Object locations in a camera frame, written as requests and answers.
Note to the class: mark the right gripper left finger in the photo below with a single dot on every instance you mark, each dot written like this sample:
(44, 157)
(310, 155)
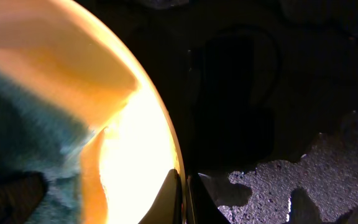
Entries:
(167, 206)

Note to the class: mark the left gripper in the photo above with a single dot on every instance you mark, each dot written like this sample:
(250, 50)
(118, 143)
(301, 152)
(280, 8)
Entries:
(20, 194)

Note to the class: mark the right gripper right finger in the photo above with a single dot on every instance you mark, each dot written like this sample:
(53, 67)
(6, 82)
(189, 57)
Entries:
(200, 207)

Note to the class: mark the green yellow sponge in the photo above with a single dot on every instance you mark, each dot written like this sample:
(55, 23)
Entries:
(36, 136)

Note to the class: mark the yellow plate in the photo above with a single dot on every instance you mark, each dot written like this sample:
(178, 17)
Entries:
(64, 55)

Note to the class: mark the black round tray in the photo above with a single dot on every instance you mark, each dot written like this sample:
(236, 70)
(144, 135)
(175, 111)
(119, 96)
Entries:
(263, 96)

